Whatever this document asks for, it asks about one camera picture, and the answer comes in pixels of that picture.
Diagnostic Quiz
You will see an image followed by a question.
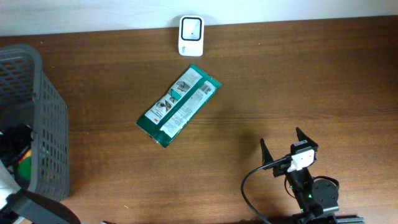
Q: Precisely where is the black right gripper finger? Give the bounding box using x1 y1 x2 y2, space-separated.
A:
260 138 274 166
295 127 318 147

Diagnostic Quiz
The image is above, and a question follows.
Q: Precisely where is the green white wipes package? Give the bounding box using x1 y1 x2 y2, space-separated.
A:
136 65 222 148

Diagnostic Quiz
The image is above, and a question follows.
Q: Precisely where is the green lid jar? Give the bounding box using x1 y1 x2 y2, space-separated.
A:
17 150 32 180

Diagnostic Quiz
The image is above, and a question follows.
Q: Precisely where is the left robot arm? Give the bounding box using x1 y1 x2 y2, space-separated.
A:
1 124 81 224

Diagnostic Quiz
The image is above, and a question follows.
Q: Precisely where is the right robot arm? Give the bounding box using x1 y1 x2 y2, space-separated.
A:
260 128 364 224

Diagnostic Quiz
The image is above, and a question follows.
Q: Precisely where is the white barcode scanner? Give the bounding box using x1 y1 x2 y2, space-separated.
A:
178 16 205 57

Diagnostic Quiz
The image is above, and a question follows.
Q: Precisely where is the grey plastic basket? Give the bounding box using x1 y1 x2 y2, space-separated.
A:
1 44 70 201

